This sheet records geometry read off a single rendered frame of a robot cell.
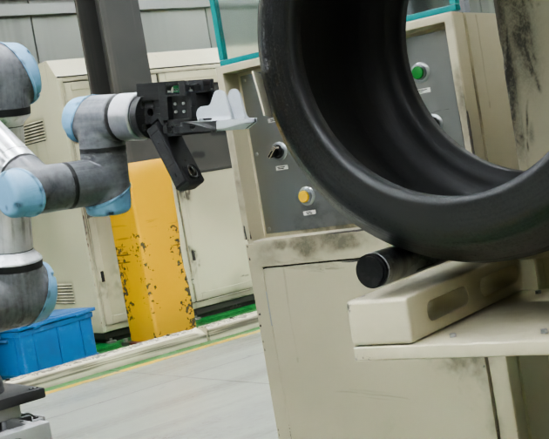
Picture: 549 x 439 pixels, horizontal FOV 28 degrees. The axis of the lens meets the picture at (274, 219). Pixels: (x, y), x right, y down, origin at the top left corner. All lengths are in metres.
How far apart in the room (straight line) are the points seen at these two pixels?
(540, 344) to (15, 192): 0.81
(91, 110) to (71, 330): 5.37
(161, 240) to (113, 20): 1.46
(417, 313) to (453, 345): 0.07
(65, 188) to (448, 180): 0.58
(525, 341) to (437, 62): 0.88
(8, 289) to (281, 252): 0.55
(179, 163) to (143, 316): 5.61
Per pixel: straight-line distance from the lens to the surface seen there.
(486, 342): 1.32
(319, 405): 2.27
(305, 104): 1.39
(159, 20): 11.17
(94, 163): 1.76
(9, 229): 2.09
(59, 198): 1.71
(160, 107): 1.66
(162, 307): 7.19
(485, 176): 1.59
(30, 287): 2.10
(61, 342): 7.02
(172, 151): 1.67
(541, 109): 1.65
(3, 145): 1.77
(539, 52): 1.65
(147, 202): 7.16
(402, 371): 2.14
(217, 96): 1.60
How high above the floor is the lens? 1.06
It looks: 3 degrees down
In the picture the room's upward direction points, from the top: 9 degrees counter-clockwise
